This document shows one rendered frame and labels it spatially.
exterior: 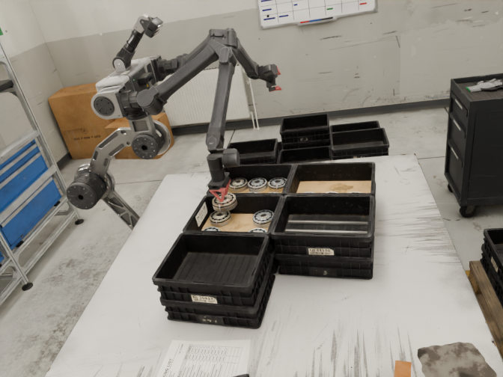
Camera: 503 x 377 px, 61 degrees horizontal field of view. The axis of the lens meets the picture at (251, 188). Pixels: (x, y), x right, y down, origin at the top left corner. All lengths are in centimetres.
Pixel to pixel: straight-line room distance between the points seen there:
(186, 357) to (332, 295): 61
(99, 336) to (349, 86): 390
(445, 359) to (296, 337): 49
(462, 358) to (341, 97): 383
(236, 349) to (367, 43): 384
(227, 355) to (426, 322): 72
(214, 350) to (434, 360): 75
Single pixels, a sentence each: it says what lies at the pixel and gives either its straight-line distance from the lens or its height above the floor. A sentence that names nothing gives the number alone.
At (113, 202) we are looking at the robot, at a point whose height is 72.
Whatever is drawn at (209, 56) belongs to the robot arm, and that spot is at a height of 157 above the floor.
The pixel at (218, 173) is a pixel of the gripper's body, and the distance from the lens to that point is 171.
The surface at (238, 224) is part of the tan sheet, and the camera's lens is 201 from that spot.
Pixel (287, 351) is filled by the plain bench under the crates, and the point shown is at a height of 70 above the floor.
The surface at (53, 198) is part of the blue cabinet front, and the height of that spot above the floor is 37.
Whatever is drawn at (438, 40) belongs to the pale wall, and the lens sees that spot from 502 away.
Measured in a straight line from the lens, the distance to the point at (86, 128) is 538.
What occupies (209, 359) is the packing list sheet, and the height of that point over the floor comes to 70.
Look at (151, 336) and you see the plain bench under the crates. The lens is 181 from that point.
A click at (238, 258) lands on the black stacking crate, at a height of 83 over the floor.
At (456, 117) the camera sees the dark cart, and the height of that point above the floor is 67.
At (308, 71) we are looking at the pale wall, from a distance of 494.
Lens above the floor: 197
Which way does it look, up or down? 30 degrees down
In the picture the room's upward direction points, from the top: 11 degrees counter-clockwise
